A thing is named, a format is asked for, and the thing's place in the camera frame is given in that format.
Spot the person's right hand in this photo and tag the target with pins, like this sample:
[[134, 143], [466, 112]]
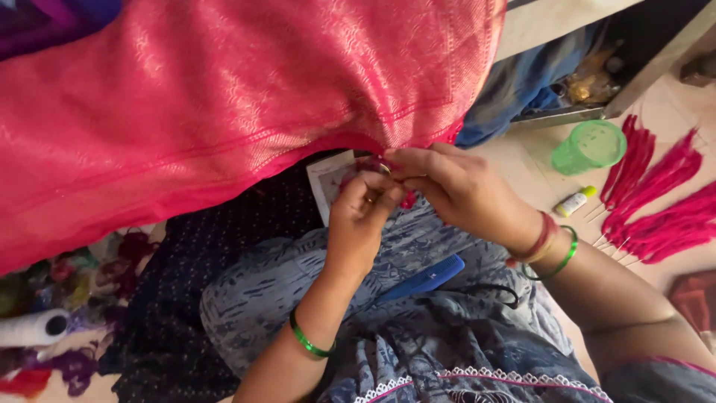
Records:
[[470, 196]]

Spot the person's left hand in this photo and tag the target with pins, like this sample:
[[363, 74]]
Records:
[[355, 229]]

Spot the pink thread tassel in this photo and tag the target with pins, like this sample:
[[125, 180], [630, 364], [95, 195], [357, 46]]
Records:
[[408, 200]]

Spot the pink silk saree fabric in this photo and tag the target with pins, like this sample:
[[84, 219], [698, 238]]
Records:
[[212, 106]]

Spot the white card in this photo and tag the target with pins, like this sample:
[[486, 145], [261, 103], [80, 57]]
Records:
[[324, 184]]

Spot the red wrist bangle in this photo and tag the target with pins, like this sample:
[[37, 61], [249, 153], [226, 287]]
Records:
[[541, 240]]

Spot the blue plastic comb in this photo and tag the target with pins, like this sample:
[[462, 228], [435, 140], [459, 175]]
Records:
[[425, 278]]

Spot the white bottle with yellow cap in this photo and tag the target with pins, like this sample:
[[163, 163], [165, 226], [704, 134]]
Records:
[[573, 202]]

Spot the green glass bangle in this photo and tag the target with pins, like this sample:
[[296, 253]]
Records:
[[305, 340], [565, 260]]

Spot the blue cloth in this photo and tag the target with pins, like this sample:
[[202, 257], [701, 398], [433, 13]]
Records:
[[514, 84]]

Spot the green plastic cup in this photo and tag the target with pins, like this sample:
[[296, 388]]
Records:
[[587, 148]]

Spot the yellow plastic bag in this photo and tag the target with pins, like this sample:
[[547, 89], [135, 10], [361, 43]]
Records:
[[590, 78]]

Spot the dark dotted cloth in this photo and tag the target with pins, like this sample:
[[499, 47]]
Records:
[[184, 280]]

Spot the heap of pink thread tassels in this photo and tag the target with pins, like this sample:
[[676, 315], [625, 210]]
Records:
[[660, 212]]

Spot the metal framed table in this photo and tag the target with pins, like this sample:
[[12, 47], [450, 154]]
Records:
[[559, 22]]

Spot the dark red cloth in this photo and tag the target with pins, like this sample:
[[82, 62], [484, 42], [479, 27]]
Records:
[[696, 299]]

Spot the heap of colourful thread scraps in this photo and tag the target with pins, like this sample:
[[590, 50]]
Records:
[[72, 280]]

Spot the white thread spool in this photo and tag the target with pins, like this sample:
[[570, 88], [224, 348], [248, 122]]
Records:
[[31, 327]]

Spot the purple cloth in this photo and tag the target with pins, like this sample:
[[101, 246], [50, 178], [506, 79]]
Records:
[[39, 22]]

